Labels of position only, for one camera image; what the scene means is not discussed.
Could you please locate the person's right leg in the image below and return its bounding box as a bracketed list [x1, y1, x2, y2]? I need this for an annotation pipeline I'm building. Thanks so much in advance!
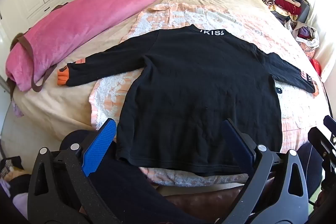
[296, 142, 324, 189]

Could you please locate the mixed clothes heap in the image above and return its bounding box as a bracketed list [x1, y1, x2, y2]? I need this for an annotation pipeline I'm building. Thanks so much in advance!
[0, 156, 30, 218]

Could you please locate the peach and white towel blanket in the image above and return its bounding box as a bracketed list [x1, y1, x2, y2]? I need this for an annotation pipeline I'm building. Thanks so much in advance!
[89, 2, 327, 186]

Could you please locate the pink fleece blanket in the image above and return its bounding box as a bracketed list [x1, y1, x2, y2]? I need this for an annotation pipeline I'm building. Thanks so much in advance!
[6, 0, 181, 92]

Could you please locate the black long-sleeve sweater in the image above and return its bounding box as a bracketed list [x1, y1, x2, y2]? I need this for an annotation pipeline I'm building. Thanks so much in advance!
[57, 25, 320, 174]

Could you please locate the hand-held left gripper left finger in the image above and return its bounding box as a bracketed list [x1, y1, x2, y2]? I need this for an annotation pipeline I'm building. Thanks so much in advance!
[27, 118, 117, 224]

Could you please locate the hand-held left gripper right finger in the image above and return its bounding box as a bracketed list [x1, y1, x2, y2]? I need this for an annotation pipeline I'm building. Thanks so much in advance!
[222, 118, 309, 224]

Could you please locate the red plastic object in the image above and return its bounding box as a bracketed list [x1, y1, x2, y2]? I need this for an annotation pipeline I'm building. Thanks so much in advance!
[310, 58, 322, 76]

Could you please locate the white plastic bag of clothes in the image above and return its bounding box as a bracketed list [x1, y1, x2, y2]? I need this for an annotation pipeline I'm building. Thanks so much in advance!
[285, 20, 320, 50]

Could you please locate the brown bed base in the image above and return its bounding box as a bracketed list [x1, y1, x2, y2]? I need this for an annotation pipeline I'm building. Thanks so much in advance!
[156, 183, 250, 216]

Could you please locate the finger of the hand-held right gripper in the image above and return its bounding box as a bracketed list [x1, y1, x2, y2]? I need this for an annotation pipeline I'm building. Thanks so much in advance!
[308, 127, 336, 161]
[323, 115, 336, 135]

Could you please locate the brown strap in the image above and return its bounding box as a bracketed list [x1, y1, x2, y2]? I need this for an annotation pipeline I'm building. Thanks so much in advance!
[10, 2, 69, 101]

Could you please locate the dark grey suitcase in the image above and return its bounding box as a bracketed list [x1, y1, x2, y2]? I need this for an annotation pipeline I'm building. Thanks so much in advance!
[272, 0, 311, 25]

